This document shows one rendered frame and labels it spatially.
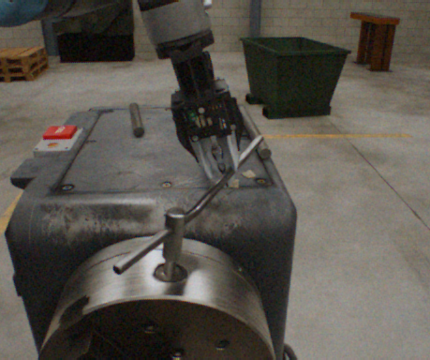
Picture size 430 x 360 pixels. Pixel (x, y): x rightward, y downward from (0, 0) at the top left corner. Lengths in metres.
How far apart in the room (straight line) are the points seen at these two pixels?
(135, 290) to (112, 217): 0.17
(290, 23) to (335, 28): 1.12
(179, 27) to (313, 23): 10.26
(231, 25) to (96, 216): 9.84
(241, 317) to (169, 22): 0.34
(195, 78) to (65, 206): 0.30
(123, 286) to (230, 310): 0.13
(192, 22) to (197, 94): 0.08
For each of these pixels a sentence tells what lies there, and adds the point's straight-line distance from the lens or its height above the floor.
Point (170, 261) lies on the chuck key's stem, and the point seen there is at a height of 1.26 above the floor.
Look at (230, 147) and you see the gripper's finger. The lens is 0.54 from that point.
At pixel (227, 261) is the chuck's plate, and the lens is 0.58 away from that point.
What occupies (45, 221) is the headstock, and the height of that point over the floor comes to 1.24.
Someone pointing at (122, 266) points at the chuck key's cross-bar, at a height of 1.31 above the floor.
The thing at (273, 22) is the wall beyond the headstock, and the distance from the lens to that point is 10.49.
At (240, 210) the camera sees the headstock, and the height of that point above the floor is 1.24.
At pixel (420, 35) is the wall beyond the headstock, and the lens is 11.76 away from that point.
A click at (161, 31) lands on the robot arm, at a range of 0.48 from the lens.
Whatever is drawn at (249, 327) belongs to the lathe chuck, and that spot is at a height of 1.18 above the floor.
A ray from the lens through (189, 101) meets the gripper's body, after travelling 0.47.
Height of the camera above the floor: 1.55
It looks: 27 degrees down
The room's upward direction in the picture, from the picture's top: straight up
